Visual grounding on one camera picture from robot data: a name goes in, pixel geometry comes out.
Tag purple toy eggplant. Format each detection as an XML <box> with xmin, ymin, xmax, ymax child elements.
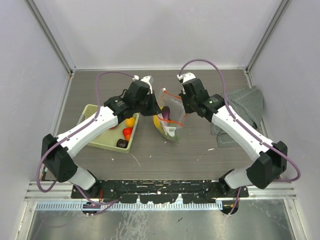
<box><xmin>161</xmin><ymin>106</ymin><xmax>171</xmax><ymax>120</ymax></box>

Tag yellow toy banana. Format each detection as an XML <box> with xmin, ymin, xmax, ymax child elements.
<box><xmin>153</xmin><ymin>115</ymin><xmax>166</xmax><ymax>137</ymax></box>

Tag clear orange zip bag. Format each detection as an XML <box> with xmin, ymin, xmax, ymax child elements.
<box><xmin>156</xmin><ymin>87</ymin><xmax>188</xmax><ymax>142</ymax></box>

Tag yellow orange toy fruit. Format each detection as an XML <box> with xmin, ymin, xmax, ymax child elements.
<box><xmin>125</xmin><ymin>117</ymin><xmax>136</xmax><ymax>128</ymax></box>

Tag green toy leaves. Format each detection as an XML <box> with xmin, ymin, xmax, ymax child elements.
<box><xmin>166</xmin><ymin>122</ymin><xmax>181</xmax><ymax>142</ymax></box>

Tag red toy tomato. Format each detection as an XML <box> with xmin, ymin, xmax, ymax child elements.
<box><xmin>122</xmin><ymin>127</ymin><xmax>133</xmax><ymax>141</ymax></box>

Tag green plastic basket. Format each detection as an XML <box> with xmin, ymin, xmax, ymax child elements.
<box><xmin>87</xmin><ymin>113</ymin><xmax>140</xmax><ymax>154</ymax></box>

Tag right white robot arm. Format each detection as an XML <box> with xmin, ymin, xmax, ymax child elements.
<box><xmin>179</xmin><ymin>76</ymin><xmax>288</xmax><ymax>197</ymax></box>

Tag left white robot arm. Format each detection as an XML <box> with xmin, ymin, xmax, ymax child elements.
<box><xmin>41</xmin><ymin>76</ymin><xmax>161</xmax><ymax>198</ymax></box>

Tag dark purple toy plum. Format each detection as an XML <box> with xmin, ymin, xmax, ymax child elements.
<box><xmin>116</xmin><ymin>139</ymin><xmax>129</xmax><ymax>149</ymax></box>

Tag grey folded cloth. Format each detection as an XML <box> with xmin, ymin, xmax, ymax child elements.
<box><xmin>210</xmin><ymin>86</ymin><xmax>264</xmax><ymax>148</ymax></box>

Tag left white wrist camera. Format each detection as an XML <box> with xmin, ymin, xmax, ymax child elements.
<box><xmin>132</xmin><ymin>75</ymin><xmax>154</xmax><ymax>93</ymax></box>

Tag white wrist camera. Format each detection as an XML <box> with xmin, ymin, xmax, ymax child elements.
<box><xmin>177</xmin><ymin>72</ymin><xmax>196</xmax><ymax>84</ymax></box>
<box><xmin>132</xmin><ymin>75</ymin><xmax>154</xmax><ymax>93</ymax></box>

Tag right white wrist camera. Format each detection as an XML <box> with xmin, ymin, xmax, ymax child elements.
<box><xmin>177</xmin><ymin>72</ymin><xmax>196</xmax><ymax>84</ymax></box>

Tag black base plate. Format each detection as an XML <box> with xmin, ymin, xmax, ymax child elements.
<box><xmin>71</xmin><ymin>178</ymin><xmax>250</xmax><ymax>205</ymax></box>

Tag grey slotted cable duct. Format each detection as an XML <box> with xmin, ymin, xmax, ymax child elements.
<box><xmin>35</xmin><ymin>199</ymin><xmax>223</xmax><ymax>212</ymax></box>

